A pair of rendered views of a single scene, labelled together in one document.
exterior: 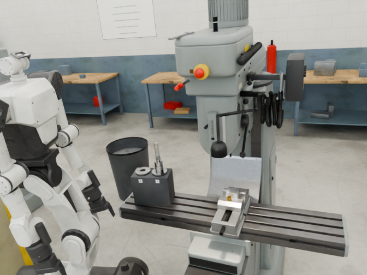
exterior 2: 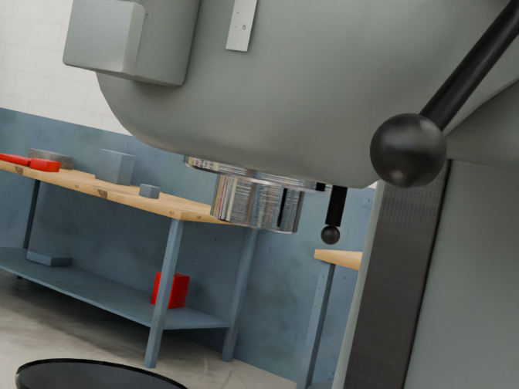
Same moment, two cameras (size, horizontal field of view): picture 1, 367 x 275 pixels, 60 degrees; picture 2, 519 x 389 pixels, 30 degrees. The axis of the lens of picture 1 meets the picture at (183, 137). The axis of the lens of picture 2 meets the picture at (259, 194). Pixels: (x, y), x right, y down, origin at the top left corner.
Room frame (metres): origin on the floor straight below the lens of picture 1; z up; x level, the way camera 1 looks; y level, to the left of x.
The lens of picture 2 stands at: (0.97, -0.32, 1.32)
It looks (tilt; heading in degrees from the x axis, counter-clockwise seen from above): 3 degrees down; 16
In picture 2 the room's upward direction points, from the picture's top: 11 degrees clockwise
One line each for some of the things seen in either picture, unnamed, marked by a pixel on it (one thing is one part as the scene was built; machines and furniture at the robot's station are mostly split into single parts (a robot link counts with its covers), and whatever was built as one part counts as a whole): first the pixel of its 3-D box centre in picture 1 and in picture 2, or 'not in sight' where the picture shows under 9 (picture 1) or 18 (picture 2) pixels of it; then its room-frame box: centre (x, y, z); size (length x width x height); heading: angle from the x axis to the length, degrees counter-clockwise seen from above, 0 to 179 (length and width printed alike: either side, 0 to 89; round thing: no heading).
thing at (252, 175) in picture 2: not in sight; (262, 173); (1.46, -0.18, 1.31); 0.09 x 0.09 x 0.01
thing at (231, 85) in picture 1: (220, 76); not in sight; (1.50, -0.20, 1.68); 0.34 x 0.24 x 0.10; 157
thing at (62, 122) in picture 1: (59, 121); not in sight; (1.52, 0.61, 1.52); 0.13 x 0.12 x 0.22; 169
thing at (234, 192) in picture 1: (232, 195); not in sight; (1.44, -0.23, 1.05); 0.06 x 0.05 x 0.06; 66
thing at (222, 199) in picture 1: (230, 203); not in sight; (1.39, -0.21, 1.03); 0.12 x 0.06 x 0.04; 66
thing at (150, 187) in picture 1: (153, 185); not in sight; (1.63, 0.20, 1.04); 0.22 x 0.12 x 0.20; 77
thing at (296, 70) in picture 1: (296, 76); not in sight; (1.61, -0.61, 1.62); 0.20 x 0.09 x 0.21; 157
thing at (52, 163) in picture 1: (27, 169); not in sight; (1.32, 0.73, 1.37); 0.28 x 0.13 x 0.18; 80
